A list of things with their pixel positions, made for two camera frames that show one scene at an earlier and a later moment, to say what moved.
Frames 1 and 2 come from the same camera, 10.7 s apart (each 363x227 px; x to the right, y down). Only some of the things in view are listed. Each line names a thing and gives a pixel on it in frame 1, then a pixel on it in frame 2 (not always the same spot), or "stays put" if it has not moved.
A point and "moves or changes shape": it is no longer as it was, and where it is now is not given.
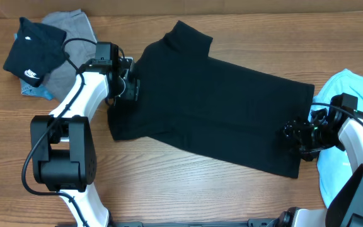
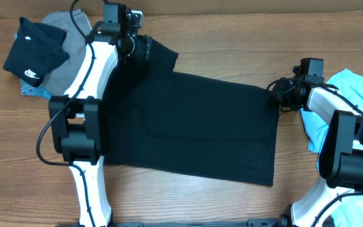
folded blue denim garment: (39, 91) stays put
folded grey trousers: (77, 25) stays put
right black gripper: (298, 136) -> (278, 91)
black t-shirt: (174, 92) moves or changes shape
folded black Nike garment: (36, 50) stays put
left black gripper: (133, 86) -> (144, 46)
